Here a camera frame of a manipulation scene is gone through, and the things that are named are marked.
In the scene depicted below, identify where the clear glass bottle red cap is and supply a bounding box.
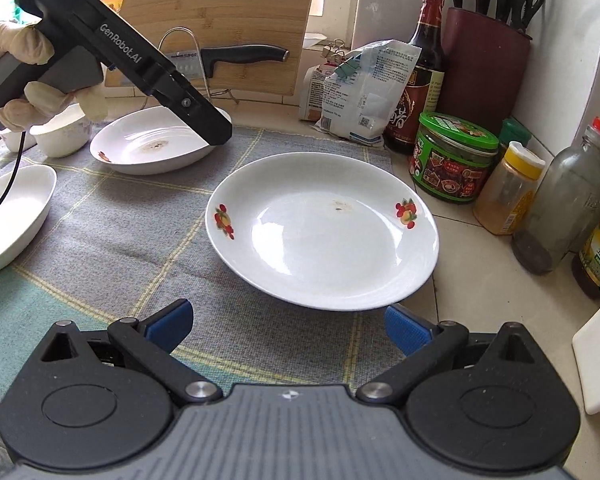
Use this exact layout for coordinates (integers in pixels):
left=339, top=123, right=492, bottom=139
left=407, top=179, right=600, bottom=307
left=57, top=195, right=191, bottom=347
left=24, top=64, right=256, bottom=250
left=511, top=116, right=600, bottom=276

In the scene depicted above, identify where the white ceramic plate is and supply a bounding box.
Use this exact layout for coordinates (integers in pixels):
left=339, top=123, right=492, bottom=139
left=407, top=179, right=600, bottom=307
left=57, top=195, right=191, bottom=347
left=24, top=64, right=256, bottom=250
left=90, top=105, right=231, bottom=176
left=205, top=151, right=440, bottom=312
left=0, top=164, right=58, bottom=280

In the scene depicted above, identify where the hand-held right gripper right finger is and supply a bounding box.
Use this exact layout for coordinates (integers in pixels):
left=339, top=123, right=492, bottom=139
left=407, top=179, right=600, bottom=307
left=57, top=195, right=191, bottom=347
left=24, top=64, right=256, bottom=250
left=356, top=304, right=537, bottom=407

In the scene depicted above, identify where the green-capped bottle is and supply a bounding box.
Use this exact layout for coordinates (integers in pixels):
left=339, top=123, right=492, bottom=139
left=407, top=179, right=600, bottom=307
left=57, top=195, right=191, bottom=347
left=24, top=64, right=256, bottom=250
left=497, top=119, right=533, bottom=153

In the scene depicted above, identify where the grey checked cloth mat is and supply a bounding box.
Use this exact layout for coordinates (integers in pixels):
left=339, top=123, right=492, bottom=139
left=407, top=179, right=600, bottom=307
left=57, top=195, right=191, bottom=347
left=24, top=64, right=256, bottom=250
left=0, top=125, right=416, bottom=403

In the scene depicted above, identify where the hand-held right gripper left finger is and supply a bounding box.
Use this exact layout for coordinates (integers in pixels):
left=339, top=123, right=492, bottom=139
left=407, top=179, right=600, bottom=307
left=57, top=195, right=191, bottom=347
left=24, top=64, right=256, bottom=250
left=40, top=299, right=220, bottom=408

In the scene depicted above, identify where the black-handled kitchen knife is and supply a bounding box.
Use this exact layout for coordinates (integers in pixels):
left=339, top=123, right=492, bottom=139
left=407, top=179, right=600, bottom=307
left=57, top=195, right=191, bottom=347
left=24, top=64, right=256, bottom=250
left=162, top=44, right=290, bottom=82

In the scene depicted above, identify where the black cable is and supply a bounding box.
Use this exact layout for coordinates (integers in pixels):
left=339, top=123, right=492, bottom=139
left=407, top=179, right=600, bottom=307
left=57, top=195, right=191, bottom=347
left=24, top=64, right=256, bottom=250
left=0, top=130, right=26, bottom=226

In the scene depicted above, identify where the white plastic bag blue print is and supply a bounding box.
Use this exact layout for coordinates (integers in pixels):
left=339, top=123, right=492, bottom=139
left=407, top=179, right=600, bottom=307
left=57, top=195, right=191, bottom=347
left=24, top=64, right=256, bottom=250
left=315, top=39, right=423, bottom=148

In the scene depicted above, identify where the person's left hand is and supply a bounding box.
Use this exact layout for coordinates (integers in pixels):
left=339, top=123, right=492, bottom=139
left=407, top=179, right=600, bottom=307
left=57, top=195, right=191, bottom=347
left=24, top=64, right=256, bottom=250
left=0, top=17, right=108, bottom=133

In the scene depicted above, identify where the green binder clip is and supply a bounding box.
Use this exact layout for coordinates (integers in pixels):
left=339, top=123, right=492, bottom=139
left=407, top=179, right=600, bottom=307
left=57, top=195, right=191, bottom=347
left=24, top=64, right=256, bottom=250
left=337, top=55, right=363, bottom=79

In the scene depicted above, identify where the dark soy sauce bottle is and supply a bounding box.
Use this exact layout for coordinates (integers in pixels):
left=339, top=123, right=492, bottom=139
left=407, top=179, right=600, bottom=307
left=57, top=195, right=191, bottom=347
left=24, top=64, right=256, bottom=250
left=384, top=0, right=447, bottom=156

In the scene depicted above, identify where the white orange plastic bag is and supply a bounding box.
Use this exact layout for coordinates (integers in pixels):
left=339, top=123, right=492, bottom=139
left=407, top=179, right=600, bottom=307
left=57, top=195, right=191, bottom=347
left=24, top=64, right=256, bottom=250
left=300, top=62, right=341, bottom=122

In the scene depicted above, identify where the yellow-lidded spice jar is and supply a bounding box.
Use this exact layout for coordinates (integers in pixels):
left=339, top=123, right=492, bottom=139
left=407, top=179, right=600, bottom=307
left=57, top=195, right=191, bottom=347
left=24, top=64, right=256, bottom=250
left=472, top=141, right=546, bottom=236

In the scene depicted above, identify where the dark red knife block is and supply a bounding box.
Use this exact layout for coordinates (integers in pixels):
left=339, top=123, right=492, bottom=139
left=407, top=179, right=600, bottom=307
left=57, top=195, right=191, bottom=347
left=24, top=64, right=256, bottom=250
left=437, top=7, right=533, bottom=136

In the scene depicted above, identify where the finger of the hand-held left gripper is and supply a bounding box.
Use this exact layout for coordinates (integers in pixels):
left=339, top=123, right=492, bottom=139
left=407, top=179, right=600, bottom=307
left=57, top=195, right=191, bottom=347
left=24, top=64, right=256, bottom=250
left=145, top=69, right=233, bottom=147

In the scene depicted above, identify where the bamboo cutting board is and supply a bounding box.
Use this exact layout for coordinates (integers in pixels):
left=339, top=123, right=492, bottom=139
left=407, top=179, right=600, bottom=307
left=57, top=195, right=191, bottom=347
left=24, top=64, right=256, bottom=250
left=105, top=0, right=321, bottom=98

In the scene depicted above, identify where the metal wire rack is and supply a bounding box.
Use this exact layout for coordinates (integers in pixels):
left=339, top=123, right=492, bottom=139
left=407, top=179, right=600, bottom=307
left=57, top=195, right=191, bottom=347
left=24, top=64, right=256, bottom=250
left=157, top=27, right=241, bottom=106

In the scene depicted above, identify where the green-lidded sauce jar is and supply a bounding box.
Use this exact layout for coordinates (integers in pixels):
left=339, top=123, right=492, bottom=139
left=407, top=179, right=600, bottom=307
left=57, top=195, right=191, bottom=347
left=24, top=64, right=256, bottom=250
left=409, top=111, right=501, bottom=204

